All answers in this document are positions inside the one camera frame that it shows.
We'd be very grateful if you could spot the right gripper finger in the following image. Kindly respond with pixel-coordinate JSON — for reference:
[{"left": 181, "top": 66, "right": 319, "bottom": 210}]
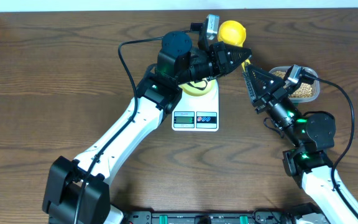
[
  {"left": 242, "top": 72, "right": 258, "bottom": 104},
  {"left": 246, "top": 65, "right": 285, "bottom": 91}
]

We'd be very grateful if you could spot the yellow measuring scoop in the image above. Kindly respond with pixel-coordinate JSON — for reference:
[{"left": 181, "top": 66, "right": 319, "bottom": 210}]
[{"left": 217, "top": 20, "right": 250, "bottom": 73}]

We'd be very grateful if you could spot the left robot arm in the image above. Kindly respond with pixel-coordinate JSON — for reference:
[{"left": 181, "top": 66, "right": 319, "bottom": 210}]
[{"left": 42, "top": 31, "right": 252, "bottom": 223}]

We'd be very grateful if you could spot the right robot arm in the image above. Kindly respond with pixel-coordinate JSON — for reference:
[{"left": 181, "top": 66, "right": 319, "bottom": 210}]
[{"left": 243, "top": 64, "right": 358, "bottom": 223}]

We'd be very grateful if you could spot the pale yellow bowl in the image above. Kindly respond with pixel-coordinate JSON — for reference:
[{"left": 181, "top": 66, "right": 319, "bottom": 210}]
[{"left": 179, "top": 79, "right": 217, "bottom": 96}]

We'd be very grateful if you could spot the white digital kitchen scale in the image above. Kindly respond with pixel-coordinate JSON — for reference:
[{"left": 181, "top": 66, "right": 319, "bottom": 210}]
[{"left": 172, "top": 80, "right": 219, "bottom": 132}]

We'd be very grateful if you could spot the soybeans pile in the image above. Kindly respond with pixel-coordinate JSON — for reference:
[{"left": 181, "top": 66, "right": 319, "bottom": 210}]
[{"left": 273, "top": 71, "right": 313, "bottom": 98}]

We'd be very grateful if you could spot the clear plastic container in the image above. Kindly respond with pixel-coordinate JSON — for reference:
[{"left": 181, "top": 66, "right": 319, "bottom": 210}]
[{"left": 270, "top": 66, "right": 320, "bottom": 103}]

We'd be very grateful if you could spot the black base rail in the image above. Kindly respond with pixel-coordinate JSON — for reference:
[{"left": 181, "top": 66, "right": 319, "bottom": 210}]
[{"left": 110, "top": 203, "right": 323, "bottom": 224}]

